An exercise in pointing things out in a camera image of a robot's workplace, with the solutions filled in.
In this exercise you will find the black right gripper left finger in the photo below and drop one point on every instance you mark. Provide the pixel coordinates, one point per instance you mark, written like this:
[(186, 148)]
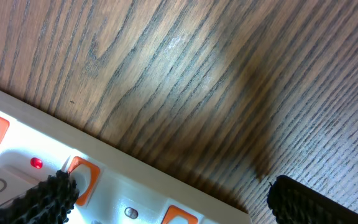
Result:
[(49, 202)]

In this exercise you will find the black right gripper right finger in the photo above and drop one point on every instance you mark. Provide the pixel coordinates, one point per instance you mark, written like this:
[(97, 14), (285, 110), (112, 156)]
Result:
[(295, 203)]

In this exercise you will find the white power strip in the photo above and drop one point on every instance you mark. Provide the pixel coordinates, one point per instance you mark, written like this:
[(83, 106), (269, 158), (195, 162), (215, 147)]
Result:
[(114, 187)]

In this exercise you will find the white charger plug adapter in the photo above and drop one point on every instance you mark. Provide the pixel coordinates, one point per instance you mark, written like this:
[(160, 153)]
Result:
[(14, 180)]

